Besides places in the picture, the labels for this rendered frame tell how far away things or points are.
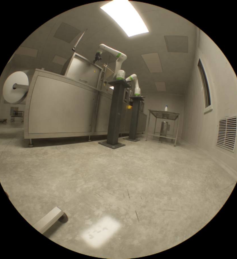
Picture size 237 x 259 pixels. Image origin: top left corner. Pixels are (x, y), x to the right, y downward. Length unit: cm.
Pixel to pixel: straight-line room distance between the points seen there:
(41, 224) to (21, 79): 132
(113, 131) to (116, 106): 34
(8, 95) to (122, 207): 146
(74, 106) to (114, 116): 53
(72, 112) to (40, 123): 40
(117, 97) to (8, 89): 151
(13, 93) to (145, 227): 153
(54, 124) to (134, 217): 99
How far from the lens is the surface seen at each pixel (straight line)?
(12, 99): 131
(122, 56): 162
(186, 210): 50
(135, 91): 189
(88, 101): 118
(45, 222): 31
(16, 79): 137
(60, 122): 100
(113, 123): 113
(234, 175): 126
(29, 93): 99
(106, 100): 142
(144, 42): 283
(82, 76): 144
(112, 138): 115
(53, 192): 46
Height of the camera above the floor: 34
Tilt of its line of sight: 5 degrees down
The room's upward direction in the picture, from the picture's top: 7 degrees clockwise
